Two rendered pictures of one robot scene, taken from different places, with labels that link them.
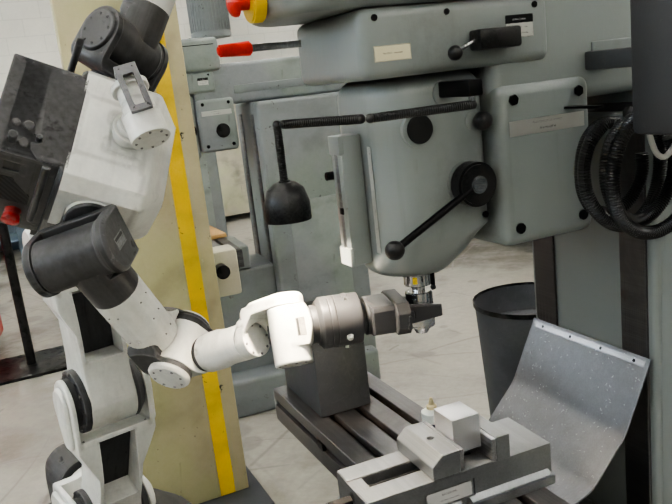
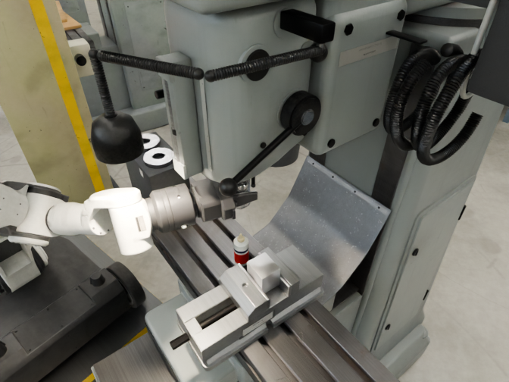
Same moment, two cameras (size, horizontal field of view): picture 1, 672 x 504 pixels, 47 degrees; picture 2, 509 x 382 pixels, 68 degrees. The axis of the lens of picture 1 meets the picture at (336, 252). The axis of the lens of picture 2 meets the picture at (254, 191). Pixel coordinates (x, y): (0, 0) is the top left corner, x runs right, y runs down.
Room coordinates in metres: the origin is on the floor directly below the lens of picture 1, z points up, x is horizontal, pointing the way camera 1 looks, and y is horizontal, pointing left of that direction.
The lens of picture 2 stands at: (0.66, -0.02, 1.75)
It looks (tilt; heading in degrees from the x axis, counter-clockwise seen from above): 40 degrees down; 346
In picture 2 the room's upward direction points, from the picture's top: straight up
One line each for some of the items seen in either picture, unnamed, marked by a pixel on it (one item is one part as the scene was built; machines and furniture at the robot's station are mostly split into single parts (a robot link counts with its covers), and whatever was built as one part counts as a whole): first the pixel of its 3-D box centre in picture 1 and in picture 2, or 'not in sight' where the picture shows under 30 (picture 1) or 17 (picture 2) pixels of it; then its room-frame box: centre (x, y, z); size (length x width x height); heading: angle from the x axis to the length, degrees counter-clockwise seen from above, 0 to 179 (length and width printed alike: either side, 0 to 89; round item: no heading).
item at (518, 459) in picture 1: (444, 463); (252, 294); (1.17, -0.14, 0.99); 0.35 x 0.15 x 0.11; 112
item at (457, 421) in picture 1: (457, 427); (263, 273); (1.19, -0.17, 1.05); 0.06 x 0.05 x 0.06; 22
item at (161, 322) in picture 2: not in sight; (243, 308); (1.27, -0.13, 0.79); 0.50 x 0.35 x 0.12; 113
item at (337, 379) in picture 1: (321, 353); (157, 174); (1.65, 0.06, 1.03); 0.22 x 0.12 x 0.20; 22
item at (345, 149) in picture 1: (350, 200); (182, 120); (1.22, -0.03, 1.45); 0.04 x 0.04 x 0.21; 23
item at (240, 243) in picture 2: (433, 424); (241, 248); (1.32, -0.14, 0.99); 0.04 x 0.04 x 0.11
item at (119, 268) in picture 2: not in sight; (125, 284); (1.67, 0.27, 0.50); 0.20 x 0.05 x 0.20; 36
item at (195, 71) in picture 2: (325, 121); (153, 65); (1.12, -0.01, 1.58); 0.17 x 0.01 x 0.01; 52
